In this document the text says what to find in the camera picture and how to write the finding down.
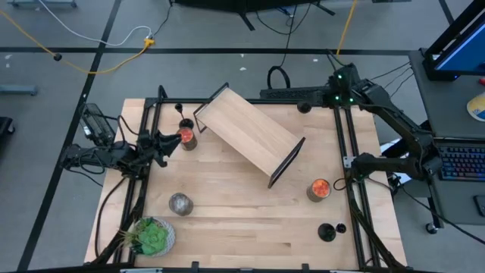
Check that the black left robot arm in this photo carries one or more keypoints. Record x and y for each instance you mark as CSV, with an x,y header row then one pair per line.
x,y
113,153

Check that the backlit computer keyboard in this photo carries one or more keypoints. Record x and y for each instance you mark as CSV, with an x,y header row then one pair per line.
x,y
462,163

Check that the green succulent in pot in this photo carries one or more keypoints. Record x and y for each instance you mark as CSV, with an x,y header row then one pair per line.
x,y
151,237

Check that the grey metal bar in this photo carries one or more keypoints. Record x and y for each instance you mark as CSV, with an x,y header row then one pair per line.
x,y
41,3
19,90

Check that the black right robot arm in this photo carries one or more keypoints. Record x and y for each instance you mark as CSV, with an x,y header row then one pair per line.
x,y
394,113

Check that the black caster wheel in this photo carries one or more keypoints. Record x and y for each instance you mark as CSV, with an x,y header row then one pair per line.
x,y
431,228

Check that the wooden shelf with black ends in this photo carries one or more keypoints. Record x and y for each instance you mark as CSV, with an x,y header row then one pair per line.
x,y
246,129

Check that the small black device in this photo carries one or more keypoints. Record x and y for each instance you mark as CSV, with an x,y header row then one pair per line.
x,y
480,204

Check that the grey frame bracket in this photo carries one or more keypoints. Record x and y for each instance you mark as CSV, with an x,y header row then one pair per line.
x,y
348,162

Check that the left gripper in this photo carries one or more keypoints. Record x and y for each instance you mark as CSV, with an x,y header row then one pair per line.
x,y
151,144

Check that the black aluminium table frame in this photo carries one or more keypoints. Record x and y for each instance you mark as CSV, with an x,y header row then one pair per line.
x,y
273,101

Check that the orange candle glass jar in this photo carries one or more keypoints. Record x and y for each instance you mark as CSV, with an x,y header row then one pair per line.
x,y
320,187

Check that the computer monitor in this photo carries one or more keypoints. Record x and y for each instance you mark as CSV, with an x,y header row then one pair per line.
x,y
466,53

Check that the grey desk cart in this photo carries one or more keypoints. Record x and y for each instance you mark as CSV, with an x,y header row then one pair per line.
x,y
447,110

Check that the black floor object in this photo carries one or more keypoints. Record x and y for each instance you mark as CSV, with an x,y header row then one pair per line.
x,y
5,125

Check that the long black power strip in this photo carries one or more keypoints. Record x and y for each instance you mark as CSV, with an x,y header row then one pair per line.
x,y
288,93

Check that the white paper sheet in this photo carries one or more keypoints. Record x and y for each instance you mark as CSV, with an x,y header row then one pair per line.
x,y
388,147

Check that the white yellow blue disc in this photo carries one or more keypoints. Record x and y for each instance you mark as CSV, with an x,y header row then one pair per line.
x,y
478,108

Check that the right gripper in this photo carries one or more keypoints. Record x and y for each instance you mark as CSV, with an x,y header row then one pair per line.
x,y
330,99

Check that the tin can with orange top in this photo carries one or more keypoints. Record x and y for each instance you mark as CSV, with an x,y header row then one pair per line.
x,y
188,142

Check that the small black knob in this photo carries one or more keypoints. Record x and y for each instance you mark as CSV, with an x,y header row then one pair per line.
x,y
57,57

